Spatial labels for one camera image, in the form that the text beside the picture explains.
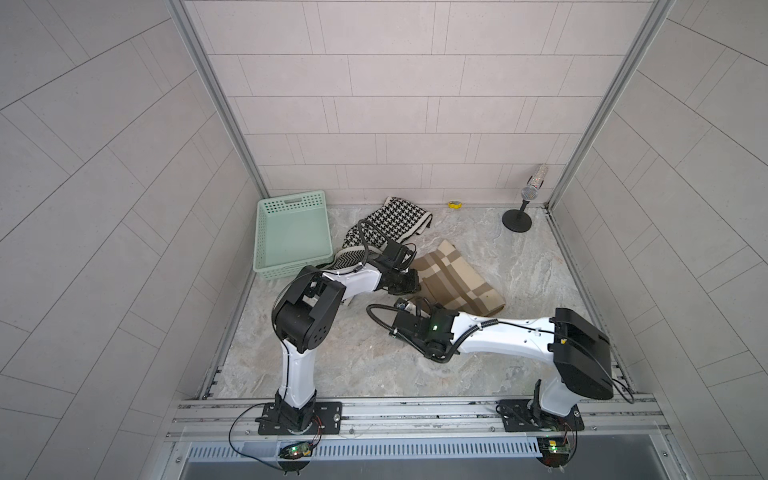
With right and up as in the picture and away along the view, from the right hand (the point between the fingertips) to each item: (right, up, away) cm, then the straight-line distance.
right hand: (430, 326), depth 83 cm
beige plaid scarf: (+7, +10, +12) cm, 17 cm away
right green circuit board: (+26, -23, -16) cm, 39 cm away
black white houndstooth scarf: (-10, +30, +28) cm, 42 cm away
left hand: (0, +9, +10) cm, 14 cm away
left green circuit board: (-32, -22, -18) cm, 42 cm away
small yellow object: (+13, +37, +36) cm, 54 cm away
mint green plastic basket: (-47, +26, +21) cm, 58 cm away
